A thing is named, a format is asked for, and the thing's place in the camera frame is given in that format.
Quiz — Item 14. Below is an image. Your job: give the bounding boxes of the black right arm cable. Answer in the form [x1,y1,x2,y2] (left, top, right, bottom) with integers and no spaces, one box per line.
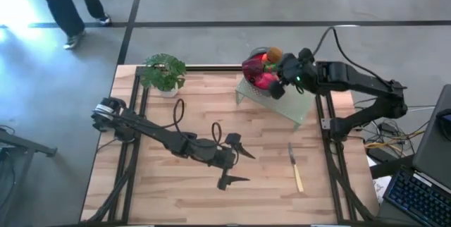
[295,25,406,96]

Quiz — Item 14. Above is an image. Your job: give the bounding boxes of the knife with cream handle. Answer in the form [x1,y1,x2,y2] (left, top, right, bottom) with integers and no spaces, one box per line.
[288,142,304,193]

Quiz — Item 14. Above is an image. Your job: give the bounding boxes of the yellow cable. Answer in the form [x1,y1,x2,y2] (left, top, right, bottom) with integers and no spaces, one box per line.
[364,130,427,150]

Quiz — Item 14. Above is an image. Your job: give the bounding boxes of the black power adapter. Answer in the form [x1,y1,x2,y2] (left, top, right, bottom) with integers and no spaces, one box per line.
[379,122,398,135]

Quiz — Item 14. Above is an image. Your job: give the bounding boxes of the white paper sheet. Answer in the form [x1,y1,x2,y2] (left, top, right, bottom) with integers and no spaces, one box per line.
[372,178,390,204]

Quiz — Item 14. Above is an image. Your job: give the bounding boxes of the grey side table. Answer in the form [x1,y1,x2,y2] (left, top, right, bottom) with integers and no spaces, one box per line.
[0,127,58,227]

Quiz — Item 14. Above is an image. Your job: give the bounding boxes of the black aluminium table frame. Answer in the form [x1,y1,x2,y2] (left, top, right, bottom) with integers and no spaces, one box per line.
[80,64,380,226]

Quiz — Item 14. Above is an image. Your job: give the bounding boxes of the dark computer desk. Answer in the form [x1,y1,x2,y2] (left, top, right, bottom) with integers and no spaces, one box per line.
[369,84,451,190]

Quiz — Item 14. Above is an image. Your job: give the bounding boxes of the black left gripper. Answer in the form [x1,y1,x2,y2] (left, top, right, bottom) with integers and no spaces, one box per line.
[195,132,257,191]

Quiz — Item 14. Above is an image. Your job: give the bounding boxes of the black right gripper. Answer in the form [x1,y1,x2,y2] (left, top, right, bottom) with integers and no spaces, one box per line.
[269,47,318,101]

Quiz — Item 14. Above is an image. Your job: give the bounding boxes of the large red apple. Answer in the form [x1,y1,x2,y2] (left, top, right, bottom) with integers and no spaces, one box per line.
[254,73,280,90]

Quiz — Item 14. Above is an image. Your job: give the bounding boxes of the white cable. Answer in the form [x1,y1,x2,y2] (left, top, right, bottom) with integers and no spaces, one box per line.
[404,105,437,115]

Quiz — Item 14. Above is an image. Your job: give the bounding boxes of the brown kiwi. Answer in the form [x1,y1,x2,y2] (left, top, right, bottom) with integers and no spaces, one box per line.
[266,46,284,64]

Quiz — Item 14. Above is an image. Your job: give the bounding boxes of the red collapsible colander grey rim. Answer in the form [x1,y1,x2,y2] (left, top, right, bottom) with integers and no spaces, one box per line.
[242,47,283,98]

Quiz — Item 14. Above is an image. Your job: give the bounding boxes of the black backlit keyboard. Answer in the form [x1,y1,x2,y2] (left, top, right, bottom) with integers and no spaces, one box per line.
[382,168,451,227]

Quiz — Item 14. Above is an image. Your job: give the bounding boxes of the potted green plant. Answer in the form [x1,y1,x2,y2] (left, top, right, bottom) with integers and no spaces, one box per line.
[138,53,187,99]

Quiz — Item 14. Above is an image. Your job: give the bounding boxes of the person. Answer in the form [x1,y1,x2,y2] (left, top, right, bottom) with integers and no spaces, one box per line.
[19,0,113,51]

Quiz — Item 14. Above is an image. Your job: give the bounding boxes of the dark purple plum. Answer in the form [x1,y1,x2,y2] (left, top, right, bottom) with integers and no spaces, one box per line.
[242,59,265,82]

